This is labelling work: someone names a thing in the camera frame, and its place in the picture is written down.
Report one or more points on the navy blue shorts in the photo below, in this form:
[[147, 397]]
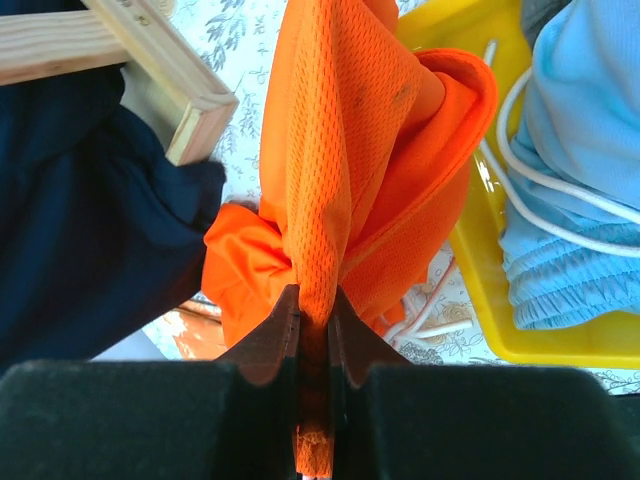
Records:
[[100, 233]]

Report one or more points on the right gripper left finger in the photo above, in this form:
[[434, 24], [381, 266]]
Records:
[[230, 418]]

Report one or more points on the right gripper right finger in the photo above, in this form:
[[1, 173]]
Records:
[[397, 420]]

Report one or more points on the light blue shorts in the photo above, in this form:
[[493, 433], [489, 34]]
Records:
[[568, 134]]

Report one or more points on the orange white patterned cloth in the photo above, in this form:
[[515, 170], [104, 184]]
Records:
[[199, 333]]

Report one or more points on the grey garment in tray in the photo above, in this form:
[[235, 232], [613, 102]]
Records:
[[536, 13]]

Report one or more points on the bright orange mesh shorts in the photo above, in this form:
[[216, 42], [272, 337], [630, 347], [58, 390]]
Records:
[[364, 169]]

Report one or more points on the wooden clothes rack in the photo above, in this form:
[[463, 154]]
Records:
[[167, 83]]

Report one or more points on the yellow plastic tray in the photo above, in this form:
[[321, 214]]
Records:
[[610, 341]]

